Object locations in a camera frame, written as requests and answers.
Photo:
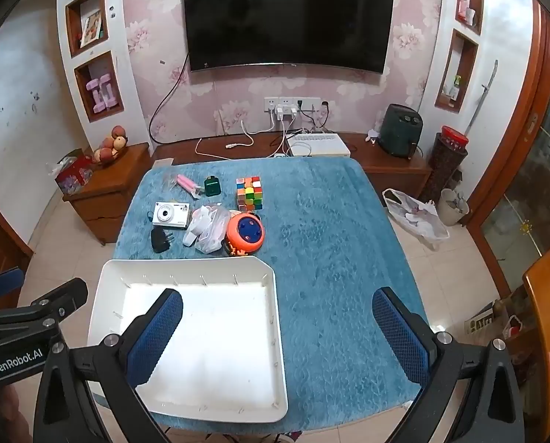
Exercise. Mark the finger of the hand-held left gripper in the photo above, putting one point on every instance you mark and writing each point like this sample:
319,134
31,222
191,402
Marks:
58,300
0,284

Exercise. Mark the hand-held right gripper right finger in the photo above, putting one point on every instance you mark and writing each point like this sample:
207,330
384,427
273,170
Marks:
399,341

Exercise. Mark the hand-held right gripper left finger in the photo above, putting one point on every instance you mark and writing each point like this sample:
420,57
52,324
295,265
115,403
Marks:
157,337

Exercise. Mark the white plastic tray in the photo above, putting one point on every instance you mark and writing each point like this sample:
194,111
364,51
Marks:
210,332

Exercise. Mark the black plug charger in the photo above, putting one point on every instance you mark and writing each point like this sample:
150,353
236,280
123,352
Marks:
162,240

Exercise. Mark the clear plastic box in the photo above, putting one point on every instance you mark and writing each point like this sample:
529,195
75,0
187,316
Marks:
215,235

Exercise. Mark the white compact camera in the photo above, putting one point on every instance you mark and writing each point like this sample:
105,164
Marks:
168,214

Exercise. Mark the orange round toy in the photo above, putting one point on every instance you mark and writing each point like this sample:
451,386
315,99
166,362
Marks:
245,235

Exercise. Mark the pink correction tape dispenser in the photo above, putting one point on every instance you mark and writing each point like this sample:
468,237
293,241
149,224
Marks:
186,182

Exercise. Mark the colourful puzzle cube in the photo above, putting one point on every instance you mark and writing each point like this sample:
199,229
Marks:
249,194

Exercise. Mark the small wooden side cabinet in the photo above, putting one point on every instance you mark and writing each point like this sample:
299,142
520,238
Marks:
104,189

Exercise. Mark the red tissue box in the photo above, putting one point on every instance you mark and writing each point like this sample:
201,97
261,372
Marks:
74,175

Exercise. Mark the floral shopping bag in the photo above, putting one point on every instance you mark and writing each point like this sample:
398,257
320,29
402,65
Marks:
417,217

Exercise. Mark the white waste bin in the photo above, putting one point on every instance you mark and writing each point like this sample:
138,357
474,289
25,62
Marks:
453,210

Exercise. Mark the wooden side table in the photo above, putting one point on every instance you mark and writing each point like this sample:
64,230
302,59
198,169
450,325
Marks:
547,295

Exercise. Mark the green glass bottle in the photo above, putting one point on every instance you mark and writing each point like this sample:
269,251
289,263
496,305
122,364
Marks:
212,187

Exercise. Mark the basket of fruit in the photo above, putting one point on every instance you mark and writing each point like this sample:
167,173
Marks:
111,145

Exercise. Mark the long wooden television cabinet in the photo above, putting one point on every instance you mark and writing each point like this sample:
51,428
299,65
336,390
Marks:
394,168

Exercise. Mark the dark canister with red lid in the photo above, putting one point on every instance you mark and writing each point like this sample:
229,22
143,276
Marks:
447,166

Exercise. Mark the pink dumbbell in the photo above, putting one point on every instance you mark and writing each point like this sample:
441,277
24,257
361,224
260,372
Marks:
94,96
110,92

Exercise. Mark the white router box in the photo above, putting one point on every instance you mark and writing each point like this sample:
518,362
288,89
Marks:
318,145

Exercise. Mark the dark green air fryer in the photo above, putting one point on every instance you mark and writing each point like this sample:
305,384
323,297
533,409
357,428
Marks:
400,129

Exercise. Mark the picture book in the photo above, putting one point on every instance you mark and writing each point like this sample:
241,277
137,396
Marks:
92,27

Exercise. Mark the wooden door frame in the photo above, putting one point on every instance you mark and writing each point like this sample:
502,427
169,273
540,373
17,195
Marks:
510,170

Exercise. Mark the white wall outlet strip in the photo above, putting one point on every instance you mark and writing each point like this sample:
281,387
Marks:
298,101

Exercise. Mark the black wall television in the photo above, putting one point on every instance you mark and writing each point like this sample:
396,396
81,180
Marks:
286,14

